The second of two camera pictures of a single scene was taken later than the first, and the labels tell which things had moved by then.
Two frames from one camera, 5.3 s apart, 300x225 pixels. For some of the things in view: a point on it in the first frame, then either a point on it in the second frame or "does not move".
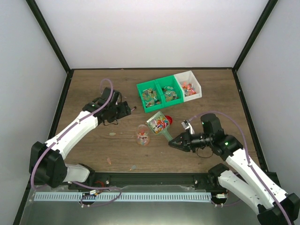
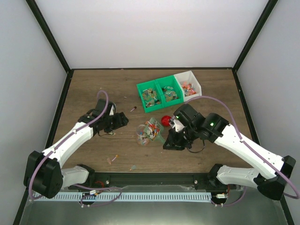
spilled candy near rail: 133,168 does not move
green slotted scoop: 159,124 to 153,130
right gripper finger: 180,145 to 170,143
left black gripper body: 116,114 to 111,125
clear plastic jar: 143,135 does not move
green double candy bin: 160,93 does not move
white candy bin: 191,89 does not move
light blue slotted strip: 121,196 does not move
